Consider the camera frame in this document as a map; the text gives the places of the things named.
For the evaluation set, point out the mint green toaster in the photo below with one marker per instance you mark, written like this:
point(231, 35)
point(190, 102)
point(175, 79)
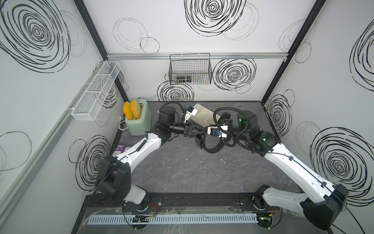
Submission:
point(139, 127)

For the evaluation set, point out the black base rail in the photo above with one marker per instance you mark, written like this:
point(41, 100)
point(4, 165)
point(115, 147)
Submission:
point(157, 202)

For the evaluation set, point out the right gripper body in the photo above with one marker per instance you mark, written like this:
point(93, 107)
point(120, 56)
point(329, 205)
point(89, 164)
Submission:
point(203, 140)

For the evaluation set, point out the white wire wall shelf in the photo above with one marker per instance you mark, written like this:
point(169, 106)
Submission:
point(97, 91)

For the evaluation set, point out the grey slotted cable duct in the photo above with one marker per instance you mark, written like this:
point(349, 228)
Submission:
point(164, 219)

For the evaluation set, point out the cream compartment storage tray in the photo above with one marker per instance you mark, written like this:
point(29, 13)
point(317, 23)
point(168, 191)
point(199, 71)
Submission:
point(203, 116)

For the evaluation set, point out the items in wire basket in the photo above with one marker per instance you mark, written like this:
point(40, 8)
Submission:
point(183, 79)

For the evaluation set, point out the toast slice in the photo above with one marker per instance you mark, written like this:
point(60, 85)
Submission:
point(127, 111)
point(136, 109)

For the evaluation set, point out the black wire wall basket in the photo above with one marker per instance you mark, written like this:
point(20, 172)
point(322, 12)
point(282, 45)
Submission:
point(196, 65)

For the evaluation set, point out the purple snack packet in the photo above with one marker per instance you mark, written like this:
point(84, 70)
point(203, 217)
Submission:
point(120, 148)

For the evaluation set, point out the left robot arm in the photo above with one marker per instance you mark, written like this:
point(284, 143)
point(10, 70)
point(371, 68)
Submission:
point(114, 176)

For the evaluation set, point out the left toast slice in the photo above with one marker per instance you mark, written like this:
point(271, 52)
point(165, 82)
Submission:
point(127, 111)

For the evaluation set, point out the right toast slice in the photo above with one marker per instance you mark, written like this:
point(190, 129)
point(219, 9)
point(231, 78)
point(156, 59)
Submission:
point(136, 109)

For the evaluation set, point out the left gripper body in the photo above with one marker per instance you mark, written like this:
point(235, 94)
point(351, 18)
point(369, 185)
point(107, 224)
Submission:
point(178, 128)

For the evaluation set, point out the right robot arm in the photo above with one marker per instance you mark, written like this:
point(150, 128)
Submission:
point(320, 201)

